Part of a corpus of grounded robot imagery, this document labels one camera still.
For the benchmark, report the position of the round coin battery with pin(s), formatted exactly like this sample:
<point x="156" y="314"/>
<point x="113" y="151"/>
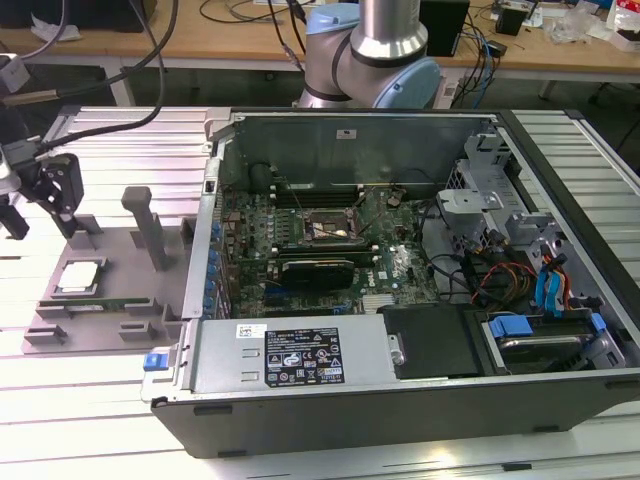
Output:
<point x="394" y="200"/>

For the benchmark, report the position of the small black container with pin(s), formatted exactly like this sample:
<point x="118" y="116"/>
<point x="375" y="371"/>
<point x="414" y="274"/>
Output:
<point x="510" y="22"/>

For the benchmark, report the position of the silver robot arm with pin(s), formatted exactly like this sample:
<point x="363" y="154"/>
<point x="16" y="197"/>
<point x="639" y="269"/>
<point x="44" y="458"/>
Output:
<point x="385" y="30"/>

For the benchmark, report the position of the small silver heatsink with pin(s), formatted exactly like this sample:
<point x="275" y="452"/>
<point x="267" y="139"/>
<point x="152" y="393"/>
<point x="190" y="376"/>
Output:
<point x="377" y="302"/>

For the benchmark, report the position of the thin metal locking lever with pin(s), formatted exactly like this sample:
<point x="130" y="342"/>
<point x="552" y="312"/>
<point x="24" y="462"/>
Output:
<point x="298" y="202"/>
<point x="361" y="200"/>

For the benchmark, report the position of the silver metal drive cage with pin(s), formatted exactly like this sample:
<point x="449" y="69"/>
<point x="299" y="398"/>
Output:
<point x="467" y="200"/>

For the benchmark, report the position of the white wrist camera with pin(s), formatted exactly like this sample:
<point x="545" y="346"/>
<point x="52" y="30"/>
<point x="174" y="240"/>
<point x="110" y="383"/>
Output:
<point x="3" y="170"/>

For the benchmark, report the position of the white and red bag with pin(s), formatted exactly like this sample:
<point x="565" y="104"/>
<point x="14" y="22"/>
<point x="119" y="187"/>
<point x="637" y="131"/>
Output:
<point x="622" y="20"/>

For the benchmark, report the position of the large black box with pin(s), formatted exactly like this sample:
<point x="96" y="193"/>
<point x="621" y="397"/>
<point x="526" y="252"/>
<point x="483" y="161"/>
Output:
<point x="100" y="12"/>

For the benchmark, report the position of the green motherboard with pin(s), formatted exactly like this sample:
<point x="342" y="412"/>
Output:
<point x="395" y="240"/>

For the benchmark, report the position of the black RAM slot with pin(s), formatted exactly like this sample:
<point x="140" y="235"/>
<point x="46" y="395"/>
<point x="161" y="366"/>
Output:
<point x="320" y="192"/>
<point x="320" y="247"/>
<point x="320" y="202"/>
<point x="362" y="259"/>

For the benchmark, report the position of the silver CPU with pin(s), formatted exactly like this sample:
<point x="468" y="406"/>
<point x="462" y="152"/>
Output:
<point x="79" y="275"/>

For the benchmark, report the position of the silver power supply unit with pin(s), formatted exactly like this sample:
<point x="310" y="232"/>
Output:
<point x="225" y="350"/>

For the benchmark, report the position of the blue case latch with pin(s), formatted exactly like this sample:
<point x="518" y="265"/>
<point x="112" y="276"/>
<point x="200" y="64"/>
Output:
<point x="155" y="361"/>

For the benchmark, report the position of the grey parts rack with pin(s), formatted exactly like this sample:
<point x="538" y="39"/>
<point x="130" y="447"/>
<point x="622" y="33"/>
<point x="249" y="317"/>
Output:
<point x="120" y="280"/>

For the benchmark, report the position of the blue expansion slot clip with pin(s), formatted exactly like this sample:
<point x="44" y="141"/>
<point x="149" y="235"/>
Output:
<point x="207" y="300"/>
<point x="216" y="231"/>
<point x="212" y="258"/>

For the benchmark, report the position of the crumpled white plastic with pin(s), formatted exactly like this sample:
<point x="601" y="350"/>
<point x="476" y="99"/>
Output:
<point x="52" y="31"/>

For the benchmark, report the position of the black power adapter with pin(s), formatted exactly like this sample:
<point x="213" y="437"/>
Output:
<point x="497" y="48"/>

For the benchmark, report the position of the wooden desk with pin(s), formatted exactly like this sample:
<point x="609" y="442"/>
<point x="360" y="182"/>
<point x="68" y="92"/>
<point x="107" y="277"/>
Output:
<point x="225" y="40"/>

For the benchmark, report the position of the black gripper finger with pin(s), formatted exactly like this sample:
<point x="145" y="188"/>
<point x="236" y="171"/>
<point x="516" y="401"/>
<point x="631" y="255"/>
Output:
<point x="12" y="222"/>
<point x="62" y="190"/>

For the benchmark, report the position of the CPU socket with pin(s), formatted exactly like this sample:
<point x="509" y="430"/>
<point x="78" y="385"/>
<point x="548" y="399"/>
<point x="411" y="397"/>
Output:
<point x="325" y="227"/>

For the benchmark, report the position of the black graphics card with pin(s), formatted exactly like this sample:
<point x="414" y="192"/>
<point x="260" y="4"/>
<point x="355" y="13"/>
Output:
<point x="320" y="274"/>

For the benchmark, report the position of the black round case speaker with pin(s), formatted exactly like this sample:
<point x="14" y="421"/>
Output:
<point x="260" y="177"/>

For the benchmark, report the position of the tall black box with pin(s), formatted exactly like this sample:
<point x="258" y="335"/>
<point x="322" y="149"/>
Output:
<point x="450" y="30"/>

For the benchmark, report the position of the hard disk in blue carrier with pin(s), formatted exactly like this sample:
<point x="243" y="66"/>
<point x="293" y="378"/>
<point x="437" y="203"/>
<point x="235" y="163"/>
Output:
<point x="510" y="329"/>

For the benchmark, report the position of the clear plastic wrap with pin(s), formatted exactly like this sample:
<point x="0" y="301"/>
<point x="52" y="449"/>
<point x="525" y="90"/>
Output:
<point x="570" y="25"/>

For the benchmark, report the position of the black open PC case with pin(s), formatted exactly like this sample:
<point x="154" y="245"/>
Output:
<point x="400" y="420"/>

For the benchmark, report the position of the green RAM stick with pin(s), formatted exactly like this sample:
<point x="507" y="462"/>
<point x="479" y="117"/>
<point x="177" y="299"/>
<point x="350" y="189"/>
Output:
<point x="125" y="301"/>

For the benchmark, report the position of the black plastic shroud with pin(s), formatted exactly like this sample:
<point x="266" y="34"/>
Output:
<point x="430" y="340"/>

